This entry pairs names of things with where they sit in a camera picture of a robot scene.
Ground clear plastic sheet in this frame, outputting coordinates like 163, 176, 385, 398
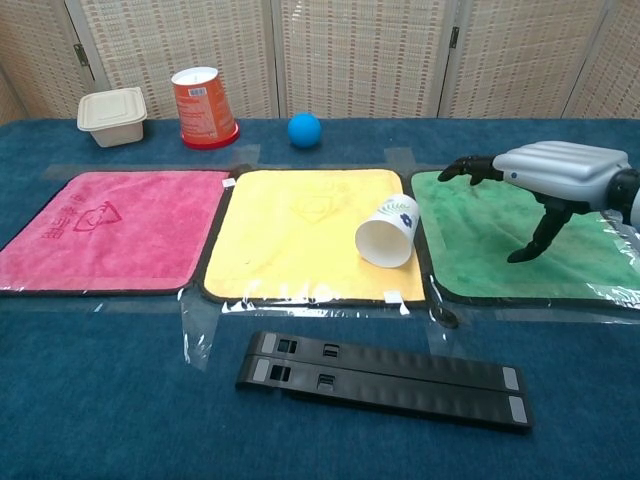
42, 152, 640, 371

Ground green towel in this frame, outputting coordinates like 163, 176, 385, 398
408, 168, 640, 307

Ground pink towel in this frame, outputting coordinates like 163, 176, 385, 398
0, 169, 232, 297

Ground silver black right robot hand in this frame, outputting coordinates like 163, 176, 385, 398
437, 141, 632, 265

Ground white floral paper cup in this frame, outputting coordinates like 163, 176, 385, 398
354, 193, 421, 269

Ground yellow towel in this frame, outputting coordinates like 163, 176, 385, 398
199, 168, 427, 305

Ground woven folding screen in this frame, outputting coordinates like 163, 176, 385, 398
0, 0, 640, 126

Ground beige lidded food container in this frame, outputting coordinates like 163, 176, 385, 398
76, 87, 149, 149

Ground orange upturned paper cup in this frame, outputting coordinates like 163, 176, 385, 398
170, 66, 241, 150

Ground black plastic bar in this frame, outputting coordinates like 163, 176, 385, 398
234, 353, 535, 434
248, 330, 527, 394

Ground blue ball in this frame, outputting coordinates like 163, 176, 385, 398
287, 112, 322, 149

